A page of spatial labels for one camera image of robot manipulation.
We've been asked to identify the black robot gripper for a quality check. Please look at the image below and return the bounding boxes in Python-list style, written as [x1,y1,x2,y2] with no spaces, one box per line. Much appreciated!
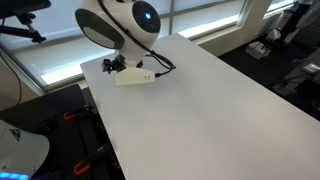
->
[102,55,128,74]

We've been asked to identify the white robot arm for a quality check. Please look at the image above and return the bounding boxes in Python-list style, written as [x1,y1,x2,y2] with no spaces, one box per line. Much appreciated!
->
[75,0,161,68]

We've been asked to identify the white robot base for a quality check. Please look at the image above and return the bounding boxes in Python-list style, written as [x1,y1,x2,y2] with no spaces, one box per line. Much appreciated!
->
[0,120,50,180]

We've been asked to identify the black side table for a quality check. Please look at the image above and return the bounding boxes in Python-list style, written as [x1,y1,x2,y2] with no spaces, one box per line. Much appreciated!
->
[0,85,125,180]

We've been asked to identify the white device on floor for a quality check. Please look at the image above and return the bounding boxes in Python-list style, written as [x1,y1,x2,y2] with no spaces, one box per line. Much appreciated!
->
[245,41,270,60]

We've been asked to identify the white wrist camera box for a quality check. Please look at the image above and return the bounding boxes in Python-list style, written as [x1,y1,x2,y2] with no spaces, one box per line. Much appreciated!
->
[114,67,155,86]

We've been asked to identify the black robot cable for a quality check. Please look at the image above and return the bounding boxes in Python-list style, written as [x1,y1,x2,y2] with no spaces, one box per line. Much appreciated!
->
[97,0,177,78]

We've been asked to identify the upper orange-handled black clamp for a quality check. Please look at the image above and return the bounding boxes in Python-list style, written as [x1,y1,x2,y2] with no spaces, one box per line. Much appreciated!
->
[63,104,94,121]

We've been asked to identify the orange-handled black clamp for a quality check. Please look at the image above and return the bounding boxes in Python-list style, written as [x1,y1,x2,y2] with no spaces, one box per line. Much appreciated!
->
[63,104,94,121]
[73,144,108,176]

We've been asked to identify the lower orange-handled black clamp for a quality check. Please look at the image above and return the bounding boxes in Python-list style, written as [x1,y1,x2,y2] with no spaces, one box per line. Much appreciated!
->
[73,144,108,176]

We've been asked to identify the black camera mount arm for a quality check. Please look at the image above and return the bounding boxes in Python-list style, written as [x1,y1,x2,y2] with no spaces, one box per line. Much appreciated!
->
[0,0,51,43]

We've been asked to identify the black wall cable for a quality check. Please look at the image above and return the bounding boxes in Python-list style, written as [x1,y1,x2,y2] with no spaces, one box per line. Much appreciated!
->
[0,53,23,108]

